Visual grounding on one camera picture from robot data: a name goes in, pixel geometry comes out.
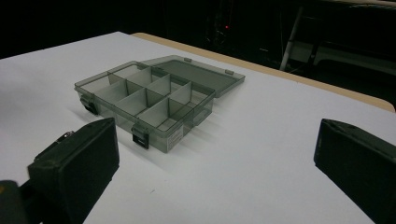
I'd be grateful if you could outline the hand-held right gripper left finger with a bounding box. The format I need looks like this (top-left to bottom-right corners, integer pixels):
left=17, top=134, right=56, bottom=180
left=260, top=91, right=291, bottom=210
left=27, top=117, right=120, bottom=224

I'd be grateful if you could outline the white metal stand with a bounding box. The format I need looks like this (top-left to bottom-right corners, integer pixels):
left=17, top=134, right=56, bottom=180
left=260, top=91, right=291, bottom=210
left=278, top=5, right=396, bottom=77

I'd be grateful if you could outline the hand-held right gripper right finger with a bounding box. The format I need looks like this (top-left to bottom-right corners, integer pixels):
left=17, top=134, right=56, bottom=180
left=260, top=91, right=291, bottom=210
left=313, top=118, right=396, bottom=224

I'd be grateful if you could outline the dark equipment with red light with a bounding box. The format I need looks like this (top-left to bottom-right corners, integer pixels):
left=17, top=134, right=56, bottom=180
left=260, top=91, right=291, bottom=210
left=204, top=0, right=250, bottom=52

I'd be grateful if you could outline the clear grey compartment organizer box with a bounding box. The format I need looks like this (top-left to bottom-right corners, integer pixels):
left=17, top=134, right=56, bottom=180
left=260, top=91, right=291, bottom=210
left=74, top=54, right=247, bottom=154

